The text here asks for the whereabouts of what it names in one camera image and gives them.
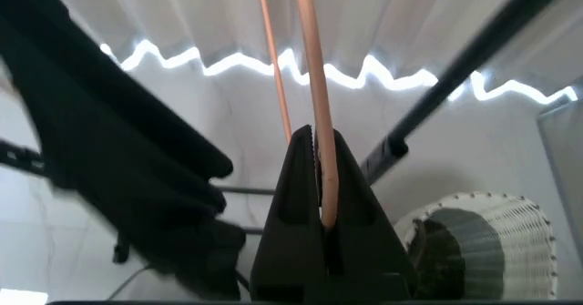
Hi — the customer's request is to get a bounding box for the white laundry basket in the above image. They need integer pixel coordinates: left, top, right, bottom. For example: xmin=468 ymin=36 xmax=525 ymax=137
xmin=394 ymin=191 xmax=559 ymax=301

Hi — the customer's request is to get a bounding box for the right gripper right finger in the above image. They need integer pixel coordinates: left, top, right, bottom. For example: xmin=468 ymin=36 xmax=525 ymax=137
xmin=327 ymin=129 xmax=418 ymax=302

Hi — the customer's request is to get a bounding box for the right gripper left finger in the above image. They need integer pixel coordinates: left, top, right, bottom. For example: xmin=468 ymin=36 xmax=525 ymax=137
xmin=249 ymin=125 xmax=328 ymax=302

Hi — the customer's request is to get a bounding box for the black garment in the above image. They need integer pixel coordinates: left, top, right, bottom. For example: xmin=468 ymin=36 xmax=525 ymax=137
xmin=0 ymin=0 xmax=247 ymax=301

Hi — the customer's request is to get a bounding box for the pink clothes hanger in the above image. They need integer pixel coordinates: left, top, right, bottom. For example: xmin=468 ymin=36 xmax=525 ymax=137
xmin=254 ymin=0 xmax=341 ymax=230

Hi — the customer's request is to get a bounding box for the black clothes rack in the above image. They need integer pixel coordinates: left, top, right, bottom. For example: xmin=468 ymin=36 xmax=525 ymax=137
xmin=0 ymin=0 xmax=583 ymax=265

